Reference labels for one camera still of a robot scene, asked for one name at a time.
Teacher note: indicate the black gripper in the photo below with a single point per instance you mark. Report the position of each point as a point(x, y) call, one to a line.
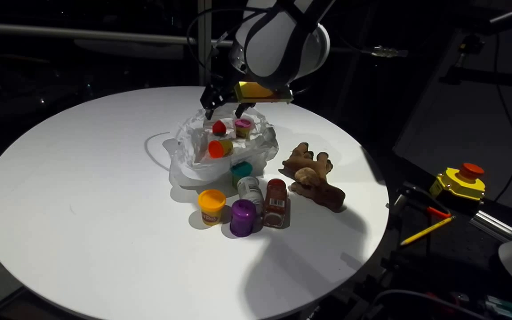
point(218, 93)

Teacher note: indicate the red lid play-doh tub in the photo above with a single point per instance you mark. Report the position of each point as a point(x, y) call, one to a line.
point(218, 128)

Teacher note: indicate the pink lid play-doh tub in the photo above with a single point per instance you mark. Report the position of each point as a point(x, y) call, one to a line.
point(241, 128)

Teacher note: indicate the orange lid play-doh tub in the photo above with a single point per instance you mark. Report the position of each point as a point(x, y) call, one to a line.
point(218, 148)

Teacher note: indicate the yellow play-doh tub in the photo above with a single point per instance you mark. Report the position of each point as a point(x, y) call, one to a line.
point(211, 205)

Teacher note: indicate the teal lid play-doh tub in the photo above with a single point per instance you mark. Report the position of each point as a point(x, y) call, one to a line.
point(240, 171)

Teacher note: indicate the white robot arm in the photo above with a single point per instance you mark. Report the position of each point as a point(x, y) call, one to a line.
point(275, 43)

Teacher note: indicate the white plastic bag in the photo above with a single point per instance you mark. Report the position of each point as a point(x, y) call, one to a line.
point(206, 149)

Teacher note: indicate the white pill bottle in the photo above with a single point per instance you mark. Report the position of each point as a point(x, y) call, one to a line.
point(248, 189)

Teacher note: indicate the purple play-doh tub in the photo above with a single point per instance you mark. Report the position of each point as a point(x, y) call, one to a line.
point(241, 217)

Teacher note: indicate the brown plush moose toy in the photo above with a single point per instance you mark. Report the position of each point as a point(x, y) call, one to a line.
point(309, 176)

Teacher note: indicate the brown spice bottle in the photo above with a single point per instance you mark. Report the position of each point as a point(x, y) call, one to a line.
point(275, 205)

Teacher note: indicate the yellow red emergency stop button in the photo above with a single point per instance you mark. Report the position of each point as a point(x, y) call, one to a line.
point(464, 181)

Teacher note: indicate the yellow pencil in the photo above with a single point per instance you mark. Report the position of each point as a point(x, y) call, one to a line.
point(426, 231)

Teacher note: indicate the yellow wrist camera box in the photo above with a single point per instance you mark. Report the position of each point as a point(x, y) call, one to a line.
point(254, 93)

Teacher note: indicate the metal window rail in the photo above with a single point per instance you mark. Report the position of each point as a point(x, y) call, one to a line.
point(131, 29)

